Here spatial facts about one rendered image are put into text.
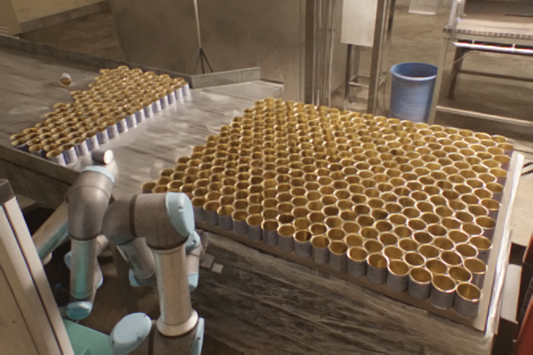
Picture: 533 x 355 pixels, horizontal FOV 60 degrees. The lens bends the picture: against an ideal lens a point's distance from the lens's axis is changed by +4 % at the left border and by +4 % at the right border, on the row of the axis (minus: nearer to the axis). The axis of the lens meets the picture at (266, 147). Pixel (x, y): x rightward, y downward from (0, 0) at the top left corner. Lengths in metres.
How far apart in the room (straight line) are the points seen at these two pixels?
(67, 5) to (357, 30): 6.70
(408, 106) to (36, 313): 3.97
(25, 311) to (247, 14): 3.76
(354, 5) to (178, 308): 3.56
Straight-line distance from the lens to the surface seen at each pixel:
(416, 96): 4.66
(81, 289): 1.73
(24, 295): 1.26
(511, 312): 2.04
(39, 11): 9.64
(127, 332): 1.49
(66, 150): 2.52
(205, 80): 3.18
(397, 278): 1.59
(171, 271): 1.31
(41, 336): 1.36
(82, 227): 1.54
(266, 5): 4.50
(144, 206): 1.22
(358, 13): 4.46
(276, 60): 4.61
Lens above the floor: 2.32
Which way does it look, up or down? 31 degrees down
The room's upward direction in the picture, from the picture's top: 2 degrees counter-clockwise
